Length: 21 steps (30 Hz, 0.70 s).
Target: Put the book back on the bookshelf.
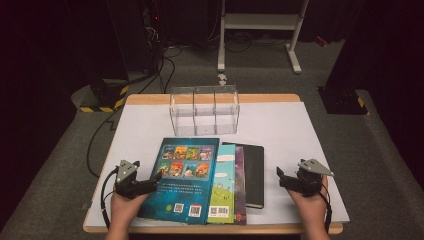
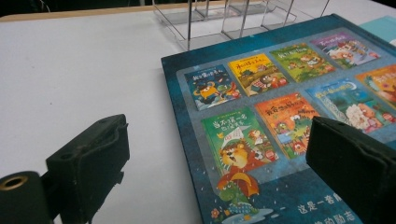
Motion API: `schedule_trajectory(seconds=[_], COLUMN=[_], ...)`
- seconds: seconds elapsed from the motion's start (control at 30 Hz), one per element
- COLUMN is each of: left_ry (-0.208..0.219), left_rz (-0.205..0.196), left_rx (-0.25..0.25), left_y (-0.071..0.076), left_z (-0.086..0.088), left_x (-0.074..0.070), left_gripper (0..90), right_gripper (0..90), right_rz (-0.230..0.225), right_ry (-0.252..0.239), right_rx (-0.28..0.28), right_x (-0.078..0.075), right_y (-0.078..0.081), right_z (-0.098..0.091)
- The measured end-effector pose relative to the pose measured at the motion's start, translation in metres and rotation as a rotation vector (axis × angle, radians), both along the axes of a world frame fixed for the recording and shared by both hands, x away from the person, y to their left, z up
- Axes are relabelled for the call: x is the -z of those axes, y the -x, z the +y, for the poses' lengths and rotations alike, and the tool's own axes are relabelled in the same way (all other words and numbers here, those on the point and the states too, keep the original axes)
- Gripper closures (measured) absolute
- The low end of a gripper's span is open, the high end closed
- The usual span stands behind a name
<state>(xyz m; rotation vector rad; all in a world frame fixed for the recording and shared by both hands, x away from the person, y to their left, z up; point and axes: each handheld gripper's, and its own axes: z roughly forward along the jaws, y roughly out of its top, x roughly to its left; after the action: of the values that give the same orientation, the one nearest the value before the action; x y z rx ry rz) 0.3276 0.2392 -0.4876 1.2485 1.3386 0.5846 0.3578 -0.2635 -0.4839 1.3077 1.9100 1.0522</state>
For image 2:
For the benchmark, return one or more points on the wooden table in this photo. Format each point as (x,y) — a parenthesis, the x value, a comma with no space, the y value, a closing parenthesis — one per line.
(77,13)

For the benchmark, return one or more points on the clear acrylic book rack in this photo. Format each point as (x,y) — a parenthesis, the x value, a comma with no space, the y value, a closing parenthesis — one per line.
(189,31)

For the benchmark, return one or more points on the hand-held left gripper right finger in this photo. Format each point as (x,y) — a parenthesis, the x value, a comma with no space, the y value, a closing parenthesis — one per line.
(351,168)

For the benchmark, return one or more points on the dark blue picture book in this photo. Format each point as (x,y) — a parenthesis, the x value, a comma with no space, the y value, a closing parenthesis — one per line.
(280,193)

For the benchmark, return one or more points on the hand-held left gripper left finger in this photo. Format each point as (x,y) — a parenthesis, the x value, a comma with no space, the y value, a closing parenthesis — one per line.
(87,161)

